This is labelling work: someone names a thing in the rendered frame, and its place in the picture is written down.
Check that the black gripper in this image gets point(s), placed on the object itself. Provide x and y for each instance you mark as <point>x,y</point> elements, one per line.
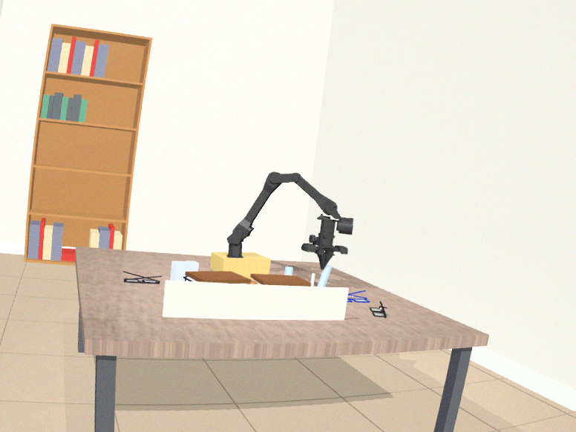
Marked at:
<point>325,244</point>

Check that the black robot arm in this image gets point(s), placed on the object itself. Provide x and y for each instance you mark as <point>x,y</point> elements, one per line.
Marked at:
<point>273,181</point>

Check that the black-framed glasses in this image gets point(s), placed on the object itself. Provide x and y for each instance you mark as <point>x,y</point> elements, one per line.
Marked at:
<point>378,312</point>

